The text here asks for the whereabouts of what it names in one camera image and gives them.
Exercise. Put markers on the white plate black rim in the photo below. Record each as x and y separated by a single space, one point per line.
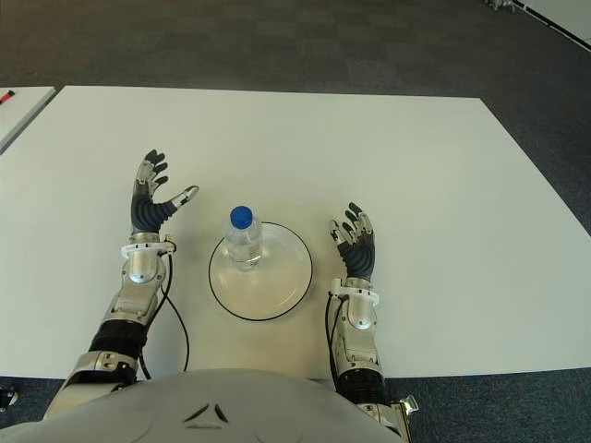
277 286

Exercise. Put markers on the white side table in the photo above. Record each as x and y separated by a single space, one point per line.
23 111

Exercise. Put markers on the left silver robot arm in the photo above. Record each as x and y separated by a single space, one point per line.
134 295

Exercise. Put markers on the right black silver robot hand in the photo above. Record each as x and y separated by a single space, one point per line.
360 256

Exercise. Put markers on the clear water bottle blue cap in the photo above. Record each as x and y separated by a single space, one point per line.
244 240

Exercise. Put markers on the grey robot torso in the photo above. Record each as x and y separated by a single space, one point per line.
208 406

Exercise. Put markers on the white wall panel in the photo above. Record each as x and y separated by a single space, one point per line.
563 18

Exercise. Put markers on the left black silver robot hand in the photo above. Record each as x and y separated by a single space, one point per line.
148 212

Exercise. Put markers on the black robot foot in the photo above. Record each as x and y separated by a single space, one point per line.
7 399

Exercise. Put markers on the red marker pen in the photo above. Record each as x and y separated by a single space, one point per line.
6 97

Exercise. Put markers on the metal chair base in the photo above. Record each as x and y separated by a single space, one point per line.
501 3

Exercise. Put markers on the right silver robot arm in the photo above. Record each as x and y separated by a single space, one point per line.
358 332

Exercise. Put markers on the silver metal clip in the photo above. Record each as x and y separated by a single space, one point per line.
410 403

